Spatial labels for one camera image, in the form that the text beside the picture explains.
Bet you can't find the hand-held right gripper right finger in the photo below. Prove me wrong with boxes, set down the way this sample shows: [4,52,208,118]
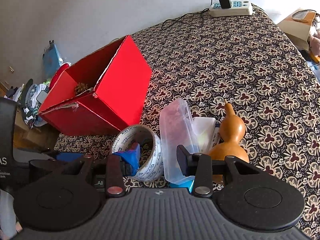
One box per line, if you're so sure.
[176,144,265,197]

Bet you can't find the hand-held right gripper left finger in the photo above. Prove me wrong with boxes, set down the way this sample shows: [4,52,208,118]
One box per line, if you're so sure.
[54,144,142,197]

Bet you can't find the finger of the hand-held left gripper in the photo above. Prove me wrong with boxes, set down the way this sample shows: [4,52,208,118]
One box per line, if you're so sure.
[55,152,84,162]

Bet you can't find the clear packing tape roll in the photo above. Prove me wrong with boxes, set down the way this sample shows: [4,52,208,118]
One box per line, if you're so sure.
[111,124,163,182]

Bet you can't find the white marker pen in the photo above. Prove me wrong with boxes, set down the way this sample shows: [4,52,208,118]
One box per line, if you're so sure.
[211,126,222,150]

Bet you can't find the tan bottle gourd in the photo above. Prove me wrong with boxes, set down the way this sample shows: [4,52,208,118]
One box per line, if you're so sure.
[207,99,250,183]

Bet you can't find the red cardboard box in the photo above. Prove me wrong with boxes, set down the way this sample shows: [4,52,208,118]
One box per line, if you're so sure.
[38,35,153,137]

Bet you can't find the pile of clothes and papers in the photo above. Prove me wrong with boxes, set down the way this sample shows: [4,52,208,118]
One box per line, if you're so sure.
[5,79,50,128]

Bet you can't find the grey rounded case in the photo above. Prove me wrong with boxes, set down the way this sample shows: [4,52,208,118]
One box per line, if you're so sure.
[36,90,48,103]

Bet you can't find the large brown pine cone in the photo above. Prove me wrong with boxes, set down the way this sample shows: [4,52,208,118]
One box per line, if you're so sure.
[74,82,94,96]

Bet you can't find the red round cushion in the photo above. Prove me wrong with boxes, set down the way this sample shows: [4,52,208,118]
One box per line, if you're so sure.
[49,64,70,89]

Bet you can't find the blue hanging bag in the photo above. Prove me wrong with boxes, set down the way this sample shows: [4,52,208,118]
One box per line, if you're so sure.
[42,40,63,79]

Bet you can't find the white power strip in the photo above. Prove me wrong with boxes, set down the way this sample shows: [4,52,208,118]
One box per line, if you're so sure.
[209,0,254,17]

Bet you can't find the brown cardboard carton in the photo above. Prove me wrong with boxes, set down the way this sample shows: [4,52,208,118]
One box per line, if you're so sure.
[276,9,320,52]

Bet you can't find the pink plush toy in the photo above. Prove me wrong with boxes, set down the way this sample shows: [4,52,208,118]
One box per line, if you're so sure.
[309,22,320,58]

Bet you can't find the small round grey dish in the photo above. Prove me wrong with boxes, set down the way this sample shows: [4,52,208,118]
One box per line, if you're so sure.
[292,11,310,22]

